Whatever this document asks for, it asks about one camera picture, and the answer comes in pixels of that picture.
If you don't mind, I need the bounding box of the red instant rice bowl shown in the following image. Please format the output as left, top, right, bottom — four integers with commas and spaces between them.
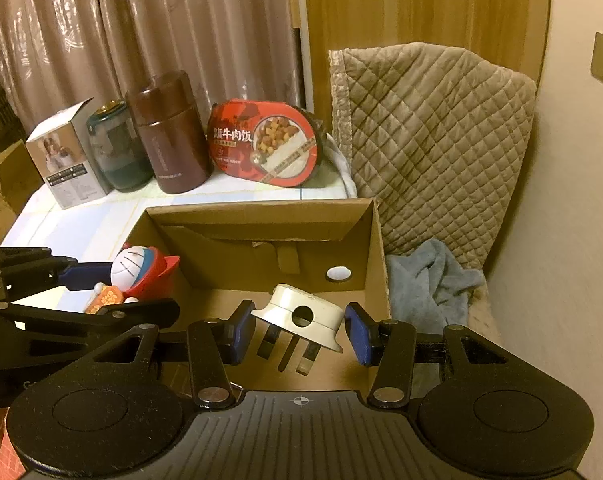
206, 98, 325, 189

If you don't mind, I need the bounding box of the quilted beige chair cover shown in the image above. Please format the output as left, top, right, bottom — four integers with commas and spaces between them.
328, 42, 538, 277

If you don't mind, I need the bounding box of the blue towel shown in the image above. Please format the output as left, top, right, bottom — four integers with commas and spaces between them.
385, 238, 485, 347

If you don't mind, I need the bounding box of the white product box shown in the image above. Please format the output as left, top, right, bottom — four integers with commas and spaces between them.
25, 97, 114, 210

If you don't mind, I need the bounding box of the brown cardboard box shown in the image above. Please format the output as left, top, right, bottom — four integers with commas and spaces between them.
124, 197, 393, 397

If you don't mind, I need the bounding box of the beige patterned curtain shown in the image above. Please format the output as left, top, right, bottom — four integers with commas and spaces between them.
0, 0, 303, 137

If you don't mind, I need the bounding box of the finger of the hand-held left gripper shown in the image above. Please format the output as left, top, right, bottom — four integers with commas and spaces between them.
0, 298, 181, 362
0, 245, 115, 312

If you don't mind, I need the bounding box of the cartoon cat toy figure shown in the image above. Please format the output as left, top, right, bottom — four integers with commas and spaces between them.
84, 242, 183, 314

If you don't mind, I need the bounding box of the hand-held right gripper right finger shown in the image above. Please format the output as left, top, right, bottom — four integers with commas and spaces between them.
344, 302, 513, 410

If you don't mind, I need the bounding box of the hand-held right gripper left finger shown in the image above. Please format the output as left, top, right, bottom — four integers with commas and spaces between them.
90, 300, 257, 410

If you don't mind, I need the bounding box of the brown thermos flask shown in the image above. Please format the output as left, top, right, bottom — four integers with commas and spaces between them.
125, 69, 214, 195

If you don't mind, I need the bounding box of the large brown shipping carton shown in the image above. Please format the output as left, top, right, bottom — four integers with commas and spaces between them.
0, 142, 46, 247

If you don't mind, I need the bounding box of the wooden door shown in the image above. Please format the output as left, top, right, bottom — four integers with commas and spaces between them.
300, 0, 553, 111

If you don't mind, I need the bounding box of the green glass jar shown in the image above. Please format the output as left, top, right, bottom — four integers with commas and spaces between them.
86, 99, 155, 193

